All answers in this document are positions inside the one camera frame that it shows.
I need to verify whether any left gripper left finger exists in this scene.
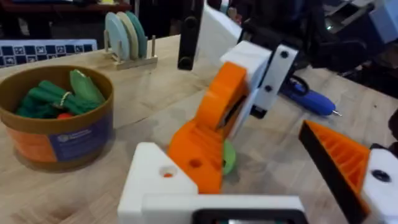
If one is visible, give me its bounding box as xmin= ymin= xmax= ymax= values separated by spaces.
xmin=117 ymin=142 xmax=200 ymax=224

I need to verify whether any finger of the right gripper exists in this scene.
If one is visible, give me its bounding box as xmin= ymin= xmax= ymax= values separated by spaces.
xmin=226 ymin=43 xmax=299 ymax=139
xmin=194 ymin=40 xmax=273 ymax=132

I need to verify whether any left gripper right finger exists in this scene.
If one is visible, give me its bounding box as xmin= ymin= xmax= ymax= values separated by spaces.
xmin=298 ymin=119 xmax=398 ymax=224

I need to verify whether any blue electric screwdriver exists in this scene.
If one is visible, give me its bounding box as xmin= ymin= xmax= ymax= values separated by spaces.
xmin=279 ymin=76 xmax=343 ymax=118

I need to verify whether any green disc with holes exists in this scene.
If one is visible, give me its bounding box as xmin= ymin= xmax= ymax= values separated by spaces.
xmin=222 ymin=139 xmax=238 ymax=176

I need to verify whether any teal plate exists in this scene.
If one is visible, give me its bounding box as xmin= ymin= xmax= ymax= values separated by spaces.
xmin=126 ymin=11 xmax=149 ymax=58

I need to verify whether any wooden peg rack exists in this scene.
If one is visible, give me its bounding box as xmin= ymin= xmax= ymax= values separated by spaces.
xmin=104 ymin=29 xmax=159 ymax=71

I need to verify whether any cream plate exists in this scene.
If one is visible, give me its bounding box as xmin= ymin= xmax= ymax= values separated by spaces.
xmin=116 ymin=11 xmax=140 ymax=60

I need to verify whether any pale blue plate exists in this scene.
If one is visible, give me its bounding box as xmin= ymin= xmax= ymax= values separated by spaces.
xmin=104 ymin=12 xmax=131 ymax=62

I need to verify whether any brown tub with toys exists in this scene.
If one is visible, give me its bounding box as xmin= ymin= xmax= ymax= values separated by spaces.
xmin=0 ymin=65 xmax=114 ymax=172

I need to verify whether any pale blue box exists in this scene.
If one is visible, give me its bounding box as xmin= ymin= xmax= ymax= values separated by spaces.
xmin=368 ymin=0 xmax=398 ymax=44

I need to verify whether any blue and white marker board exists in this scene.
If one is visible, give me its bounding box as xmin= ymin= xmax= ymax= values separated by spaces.
xmin=0 ymin=39 xmax=98 ymax=68

